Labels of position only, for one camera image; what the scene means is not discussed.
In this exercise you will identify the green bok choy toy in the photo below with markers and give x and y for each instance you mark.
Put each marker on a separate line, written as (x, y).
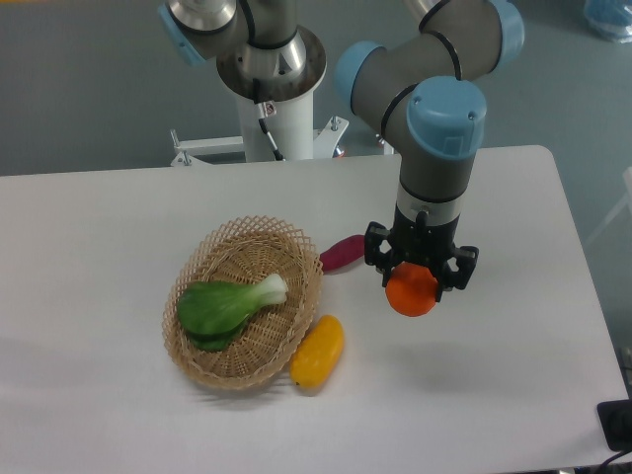
(213, 314)

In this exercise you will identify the blue bag in corner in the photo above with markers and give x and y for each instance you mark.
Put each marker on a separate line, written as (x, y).
(610, 18)

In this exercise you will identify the woven wicker basket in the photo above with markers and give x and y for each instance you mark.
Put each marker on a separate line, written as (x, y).
(246, 250)

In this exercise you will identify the yellow toy mango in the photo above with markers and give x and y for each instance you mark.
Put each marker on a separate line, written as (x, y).
(318, 354)

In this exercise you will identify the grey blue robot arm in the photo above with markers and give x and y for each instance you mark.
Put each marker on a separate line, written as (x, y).
(420, 97)

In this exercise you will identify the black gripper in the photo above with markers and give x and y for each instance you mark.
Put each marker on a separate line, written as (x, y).
(420, 244)

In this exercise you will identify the black device at table edge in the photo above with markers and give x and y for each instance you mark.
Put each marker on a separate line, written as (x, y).
(615, 420)

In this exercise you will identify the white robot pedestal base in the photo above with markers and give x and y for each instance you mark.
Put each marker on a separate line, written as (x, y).
(273, 89)

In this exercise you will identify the white frame at right edge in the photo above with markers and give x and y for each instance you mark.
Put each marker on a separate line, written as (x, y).
(623, 203)

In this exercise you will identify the purple sweet potato toy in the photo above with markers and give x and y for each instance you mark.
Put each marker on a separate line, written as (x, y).
(343, 253)

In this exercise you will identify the orange toy fruit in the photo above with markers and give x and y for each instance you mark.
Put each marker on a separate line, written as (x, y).
(411, 290)

